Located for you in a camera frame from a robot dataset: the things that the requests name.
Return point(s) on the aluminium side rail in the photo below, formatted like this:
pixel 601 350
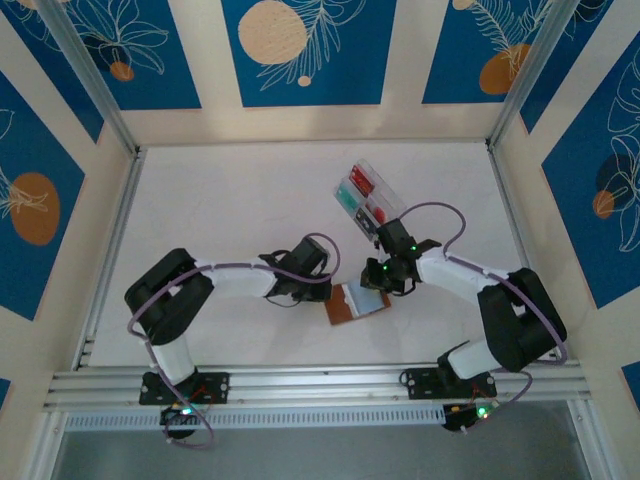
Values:
pixel 515 225
pixel 117 240

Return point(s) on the brown leather card holder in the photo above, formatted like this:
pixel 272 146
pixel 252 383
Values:
pixel 340 307

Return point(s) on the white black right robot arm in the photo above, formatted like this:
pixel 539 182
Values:
pixel 455 272

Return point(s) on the aluminium frame post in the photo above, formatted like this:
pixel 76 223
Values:
pixel 90 75
pixel 530 75

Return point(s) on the controller board with green light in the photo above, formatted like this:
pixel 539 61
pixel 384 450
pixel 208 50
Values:
pixel 475 414
pixel 182 412

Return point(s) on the teal card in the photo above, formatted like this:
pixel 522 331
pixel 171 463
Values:
pixel 348 196

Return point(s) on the clear plastic card tray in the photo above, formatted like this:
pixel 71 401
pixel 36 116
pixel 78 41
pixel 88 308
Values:
pixel 387 192

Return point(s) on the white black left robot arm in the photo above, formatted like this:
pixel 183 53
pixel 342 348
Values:
pixel 235 282

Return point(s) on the black card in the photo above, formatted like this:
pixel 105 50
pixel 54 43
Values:
pixel 365 221

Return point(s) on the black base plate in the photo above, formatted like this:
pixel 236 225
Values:
pixel 215 387
pixel 422 382

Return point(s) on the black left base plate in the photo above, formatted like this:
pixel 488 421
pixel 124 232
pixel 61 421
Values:
pixel 215 387

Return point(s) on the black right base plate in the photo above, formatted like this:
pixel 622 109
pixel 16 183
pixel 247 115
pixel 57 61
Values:
pixel 422 382

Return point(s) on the long aluminium base rail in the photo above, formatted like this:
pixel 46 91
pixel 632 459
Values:
pixel 320 382

